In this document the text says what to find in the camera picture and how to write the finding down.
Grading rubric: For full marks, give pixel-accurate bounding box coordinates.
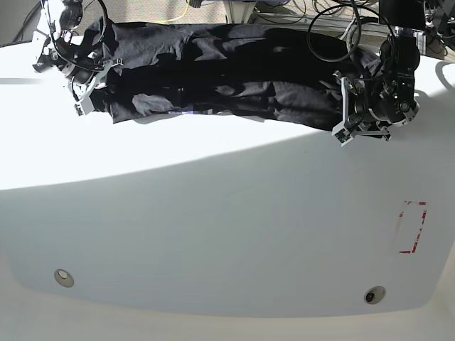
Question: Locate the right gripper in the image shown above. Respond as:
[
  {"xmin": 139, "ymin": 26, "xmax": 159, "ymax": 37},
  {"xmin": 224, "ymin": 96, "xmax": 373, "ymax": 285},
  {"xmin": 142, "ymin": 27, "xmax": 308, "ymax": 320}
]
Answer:
[{"xmin": 63, "ymin": 58, "xmax": 124, "ymax": 103}]

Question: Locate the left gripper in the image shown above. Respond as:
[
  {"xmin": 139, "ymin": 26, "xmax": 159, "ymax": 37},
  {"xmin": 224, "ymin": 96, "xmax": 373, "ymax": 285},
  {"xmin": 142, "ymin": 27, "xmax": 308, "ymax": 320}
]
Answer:
[{"xmin": 333, "ymin": 70, "xmax": 391, "ymax": 141}]

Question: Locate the black printed t-shirt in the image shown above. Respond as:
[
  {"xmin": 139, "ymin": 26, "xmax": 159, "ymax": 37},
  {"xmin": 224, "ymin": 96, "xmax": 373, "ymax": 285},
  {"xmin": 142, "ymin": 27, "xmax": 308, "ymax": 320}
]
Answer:
[{"xmin": 82, "ymin": 21, "xmax": 380, "ymax": 131}]

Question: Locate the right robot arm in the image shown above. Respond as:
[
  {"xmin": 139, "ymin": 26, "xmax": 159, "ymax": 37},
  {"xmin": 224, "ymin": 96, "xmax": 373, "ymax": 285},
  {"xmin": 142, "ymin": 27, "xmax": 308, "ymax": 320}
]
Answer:
[{"xmin": 31, "ymin": 1, "xmax": 123, "ymax": 109}]

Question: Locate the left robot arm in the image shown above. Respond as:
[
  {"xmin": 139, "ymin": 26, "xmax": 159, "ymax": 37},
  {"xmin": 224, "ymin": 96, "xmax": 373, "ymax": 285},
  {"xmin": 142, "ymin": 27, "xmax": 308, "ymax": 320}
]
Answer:
[{"xmin": 332, "ymin": 1, "xmax": 425, "ymax": 146}]

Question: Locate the red tape rectangle marking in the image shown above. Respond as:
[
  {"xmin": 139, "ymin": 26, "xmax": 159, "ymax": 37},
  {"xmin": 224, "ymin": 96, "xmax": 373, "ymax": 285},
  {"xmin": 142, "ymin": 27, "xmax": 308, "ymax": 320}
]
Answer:
[{"xmin": 394, "ymin": 201, "xmax": 427, "ymax": 254}]

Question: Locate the right table grommet hole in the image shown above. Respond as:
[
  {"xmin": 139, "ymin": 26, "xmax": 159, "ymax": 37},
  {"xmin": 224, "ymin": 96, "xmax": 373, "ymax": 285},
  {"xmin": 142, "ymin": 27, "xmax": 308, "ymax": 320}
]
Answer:
[{"xmin": 364, "ymin": 286, "xmax": 386, "ymax": 305}]

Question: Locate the table grommet hole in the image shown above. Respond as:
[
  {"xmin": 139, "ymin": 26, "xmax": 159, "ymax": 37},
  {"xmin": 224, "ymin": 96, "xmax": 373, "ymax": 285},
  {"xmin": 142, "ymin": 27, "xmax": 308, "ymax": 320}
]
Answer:
[
  {"xmin": 364, "ymin": 286, "xmax": 386, "ymax": 305},
  {"xmin": 54, "ymin": 269, "xmax": 75, "ymax": 288}
]

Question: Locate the left table grommet hole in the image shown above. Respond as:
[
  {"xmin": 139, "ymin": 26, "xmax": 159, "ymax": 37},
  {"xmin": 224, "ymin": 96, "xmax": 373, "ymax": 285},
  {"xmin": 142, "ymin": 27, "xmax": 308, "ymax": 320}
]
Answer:
[{"xmin": 54, "ymin": 269, "xmax": 75, "ymax": 288}]

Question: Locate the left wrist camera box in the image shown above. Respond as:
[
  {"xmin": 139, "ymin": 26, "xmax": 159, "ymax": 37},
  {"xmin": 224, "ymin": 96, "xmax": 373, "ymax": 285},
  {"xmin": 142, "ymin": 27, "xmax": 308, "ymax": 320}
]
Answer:
[{"xmin": 331, "ymin": 126, "xmax": 353, "ymax": 146}]

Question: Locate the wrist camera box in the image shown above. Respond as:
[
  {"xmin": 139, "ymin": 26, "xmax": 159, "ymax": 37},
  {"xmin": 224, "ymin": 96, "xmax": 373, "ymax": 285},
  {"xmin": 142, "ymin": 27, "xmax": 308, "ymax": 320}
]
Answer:
[
  {"xmin": 331, "ymin": 126, "xmax": 353, "ymax": 146},
  {"xmin": 75, "ymin": 97, "xmax": 95, "ymax": 117}
]

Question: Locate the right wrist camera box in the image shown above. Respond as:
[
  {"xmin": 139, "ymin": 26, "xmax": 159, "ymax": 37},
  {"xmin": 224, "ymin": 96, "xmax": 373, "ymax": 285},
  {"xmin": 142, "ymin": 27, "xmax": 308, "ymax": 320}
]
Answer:
[{"xmin": 75, "ymin": 97, "xmax": 95, "ymax": 117}]

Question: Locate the yellow cable on floor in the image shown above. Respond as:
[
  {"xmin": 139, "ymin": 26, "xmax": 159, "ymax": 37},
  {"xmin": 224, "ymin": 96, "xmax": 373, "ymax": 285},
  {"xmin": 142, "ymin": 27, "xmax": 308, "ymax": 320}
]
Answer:
[{"xmin": 163, "ymin": 0, "xmax": 189, "ymax": 25}]

